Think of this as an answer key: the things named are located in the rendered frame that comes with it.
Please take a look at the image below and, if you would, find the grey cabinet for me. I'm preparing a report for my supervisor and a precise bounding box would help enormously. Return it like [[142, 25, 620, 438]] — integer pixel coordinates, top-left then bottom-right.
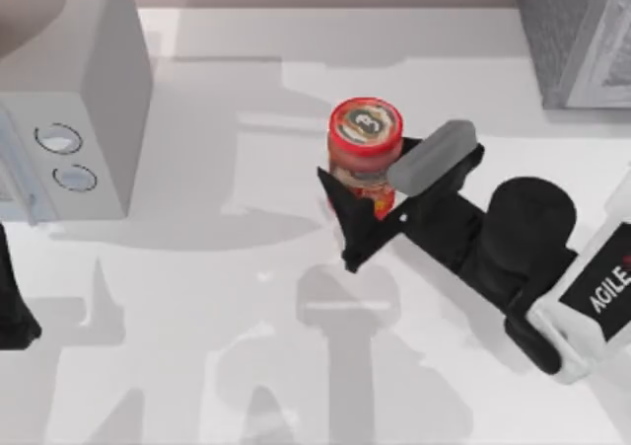
[[511, 0, 631, 111]]

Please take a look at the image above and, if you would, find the small microwave knob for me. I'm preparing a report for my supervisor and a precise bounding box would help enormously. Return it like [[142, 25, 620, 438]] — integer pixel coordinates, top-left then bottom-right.
[[51, 164, 99, 192]]

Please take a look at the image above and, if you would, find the pale grey rounded box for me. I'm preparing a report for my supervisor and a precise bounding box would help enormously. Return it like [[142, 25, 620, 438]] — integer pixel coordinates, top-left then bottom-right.
[[386, 118, 479, 197]]

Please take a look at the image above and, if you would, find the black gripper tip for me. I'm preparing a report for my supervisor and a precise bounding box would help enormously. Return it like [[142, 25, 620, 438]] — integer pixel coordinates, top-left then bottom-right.
[[0, 221, 43, 352]]

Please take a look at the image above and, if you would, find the pale microwave oven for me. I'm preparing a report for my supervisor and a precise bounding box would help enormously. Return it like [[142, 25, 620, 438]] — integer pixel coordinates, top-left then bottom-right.
[[0, 0, 153, 226]]

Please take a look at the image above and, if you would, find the large microwave knob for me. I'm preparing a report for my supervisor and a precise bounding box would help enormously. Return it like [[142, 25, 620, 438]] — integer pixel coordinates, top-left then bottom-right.
[[34, 122, 84, 156]]

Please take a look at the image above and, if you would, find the red can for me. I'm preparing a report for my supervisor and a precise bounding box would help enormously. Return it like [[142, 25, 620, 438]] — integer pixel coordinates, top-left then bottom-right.
[[328, 97, 407, 222]]

